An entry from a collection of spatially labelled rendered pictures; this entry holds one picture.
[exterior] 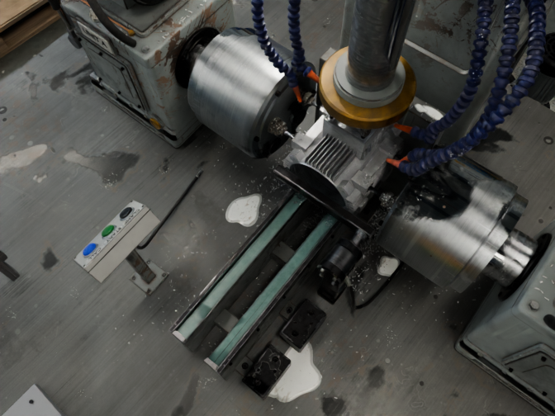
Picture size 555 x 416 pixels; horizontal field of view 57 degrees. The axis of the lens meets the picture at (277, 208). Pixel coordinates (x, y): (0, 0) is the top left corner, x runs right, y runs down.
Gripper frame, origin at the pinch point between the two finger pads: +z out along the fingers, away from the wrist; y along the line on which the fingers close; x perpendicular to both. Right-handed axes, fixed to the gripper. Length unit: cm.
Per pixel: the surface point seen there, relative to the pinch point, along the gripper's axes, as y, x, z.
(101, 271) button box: 10.3, -3.5, 13.5
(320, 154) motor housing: 55, -21, 22
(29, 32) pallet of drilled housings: 78, 200, -12
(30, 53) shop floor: 70, 194, -5
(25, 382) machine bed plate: -18.1, 18.5, 29.5
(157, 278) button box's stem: 18.0, 12.7, 33.3
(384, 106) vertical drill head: 63, -36, 16
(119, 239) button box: 17.1, -3.5, 11.5
